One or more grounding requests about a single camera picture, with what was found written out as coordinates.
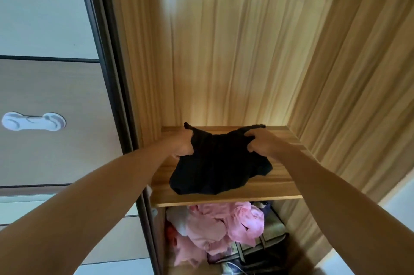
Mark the pink clothes pile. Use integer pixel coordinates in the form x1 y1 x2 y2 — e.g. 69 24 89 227
207 202 290 275

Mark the black long-sleeve shirt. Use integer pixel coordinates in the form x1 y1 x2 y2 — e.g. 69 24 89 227
169 122 273 196

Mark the person's right hand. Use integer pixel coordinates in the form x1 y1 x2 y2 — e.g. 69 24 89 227
244 128 282 159

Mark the person's right forearm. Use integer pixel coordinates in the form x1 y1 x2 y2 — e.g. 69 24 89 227
275 145 414 275

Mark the frosted wardrobe sliding door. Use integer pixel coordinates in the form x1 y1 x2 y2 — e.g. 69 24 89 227
0 0 162 275

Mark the person's left hand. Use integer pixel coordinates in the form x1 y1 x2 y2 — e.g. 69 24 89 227
171 129 194 159

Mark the pink fabric bundle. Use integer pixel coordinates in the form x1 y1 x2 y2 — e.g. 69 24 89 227
166 201 265 267

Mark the wooden wardrobe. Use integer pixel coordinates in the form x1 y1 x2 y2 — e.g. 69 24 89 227
94 0 414 275

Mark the person's left forearm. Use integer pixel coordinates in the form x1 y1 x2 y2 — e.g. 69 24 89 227
0 137 177 275

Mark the white stick-on door handle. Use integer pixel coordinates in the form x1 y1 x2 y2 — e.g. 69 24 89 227
1 111 67 132

